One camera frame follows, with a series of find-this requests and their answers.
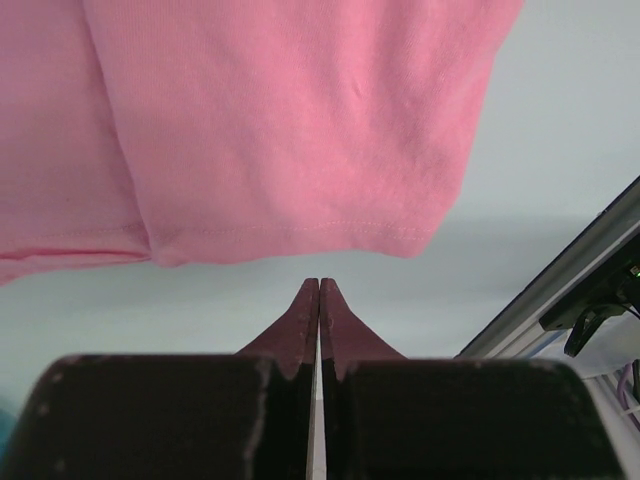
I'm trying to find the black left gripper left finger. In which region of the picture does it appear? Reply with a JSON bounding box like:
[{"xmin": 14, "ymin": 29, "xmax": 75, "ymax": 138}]
[{"xmin": 1, "ymin": 279, "xmax": 319, "ymax": 480}]

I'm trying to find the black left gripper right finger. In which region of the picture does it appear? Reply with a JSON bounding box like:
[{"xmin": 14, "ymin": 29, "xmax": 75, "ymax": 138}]
[{"xmin": 319, "ymin": 279, "xmax": 625, "ymax": 479}]

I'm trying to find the pink t shirt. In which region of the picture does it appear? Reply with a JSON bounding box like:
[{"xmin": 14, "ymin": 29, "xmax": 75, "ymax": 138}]
[{"xmin": 1, "ymin": 1, "xmax": 522, "ymax": 283}]

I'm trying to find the teal plastic bin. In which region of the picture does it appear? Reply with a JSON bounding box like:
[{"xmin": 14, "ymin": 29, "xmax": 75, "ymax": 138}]
[{"xmin": 0, "ymin": 400, "xmax": 16, "ymax": 449}]

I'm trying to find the front aluminium rail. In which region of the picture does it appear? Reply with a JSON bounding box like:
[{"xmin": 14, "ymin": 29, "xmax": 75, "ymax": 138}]
[{"xmin": 459, "ymin": 180, "xmax": 639, "ymax": 379}]

